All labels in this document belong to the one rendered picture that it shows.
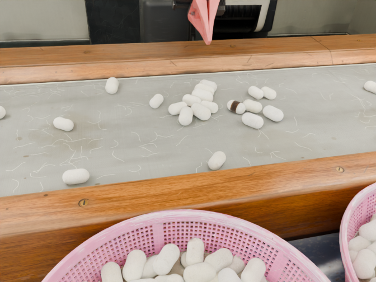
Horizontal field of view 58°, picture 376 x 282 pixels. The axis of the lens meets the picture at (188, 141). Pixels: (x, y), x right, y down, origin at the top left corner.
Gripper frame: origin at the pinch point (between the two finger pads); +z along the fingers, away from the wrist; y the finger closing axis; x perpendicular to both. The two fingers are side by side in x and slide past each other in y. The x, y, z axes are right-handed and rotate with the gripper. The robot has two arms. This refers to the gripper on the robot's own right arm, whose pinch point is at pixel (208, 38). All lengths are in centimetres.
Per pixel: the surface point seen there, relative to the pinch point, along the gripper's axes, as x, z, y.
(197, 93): -1.7, 10.8, -3.9
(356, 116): -5.7, 18.0, 21.7
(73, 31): 175, -103, -39
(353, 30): 165, -91, 179
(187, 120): -5.9, 16.3, -7.2
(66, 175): -12.2, 23.3, -24.1
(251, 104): -4.4, 14.1, 4.0
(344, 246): -24.0, 34.5, 2.0
